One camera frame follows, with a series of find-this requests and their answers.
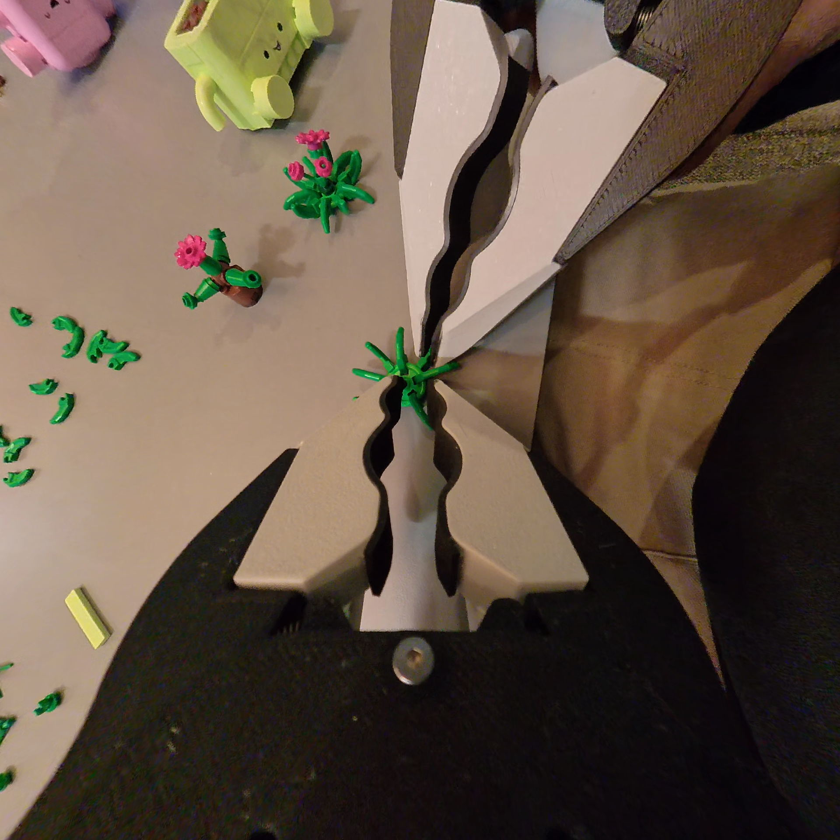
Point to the pink brick pot figure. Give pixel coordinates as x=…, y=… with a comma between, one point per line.
x=59, y=33

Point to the pile of small flower bricks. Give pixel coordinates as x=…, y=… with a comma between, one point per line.
x=49, y=703

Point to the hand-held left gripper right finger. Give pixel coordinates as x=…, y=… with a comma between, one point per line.
x=512, y=525

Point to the group of loose green leaves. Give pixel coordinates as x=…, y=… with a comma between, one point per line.
x=69, y=341

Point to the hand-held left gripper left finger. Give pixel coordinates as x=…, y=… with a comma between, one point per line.
x=315, y=518

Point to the green bush with pink flowers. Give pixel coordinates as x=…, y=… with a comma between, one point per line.
x=325, y=190

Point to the lime green brick pot figure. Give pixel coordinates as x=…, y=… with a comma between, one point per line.
x=243, y=59

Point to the green spiky plant base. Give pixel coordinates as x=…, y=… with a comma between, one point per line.
x=410, y=387

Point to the lime green flat tile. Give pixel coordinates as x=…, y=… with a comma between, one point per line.
x=88, y=617

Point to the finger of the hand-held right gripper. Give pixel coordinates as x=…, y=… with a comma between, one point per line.
x=577, y=144
x=446, y=98

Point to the person's right hand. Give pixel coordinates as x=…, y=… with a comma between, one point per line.
x=814, y=33

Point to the pink flower on brown stem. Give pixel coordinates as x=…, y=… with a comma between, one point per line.
x=239, y=292

